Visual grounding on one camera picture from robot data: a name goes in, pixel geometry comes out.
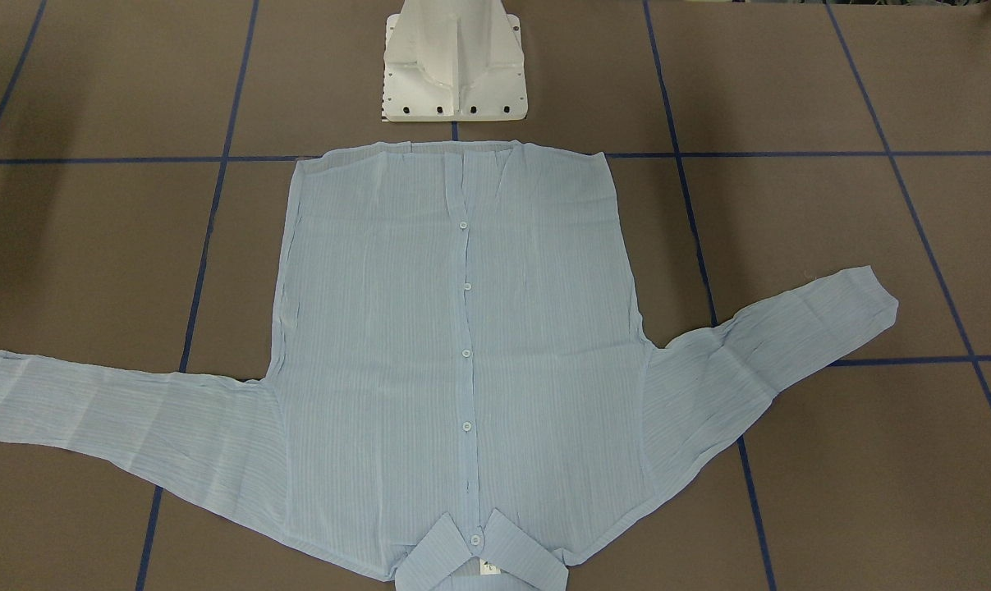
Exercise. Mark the light blue button shirt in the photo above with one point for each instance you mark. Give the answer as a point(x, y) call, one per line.
point(460, 394)

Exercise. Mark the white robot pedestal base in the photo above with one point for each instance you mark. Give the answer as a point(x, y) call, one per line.
point(454, 61)

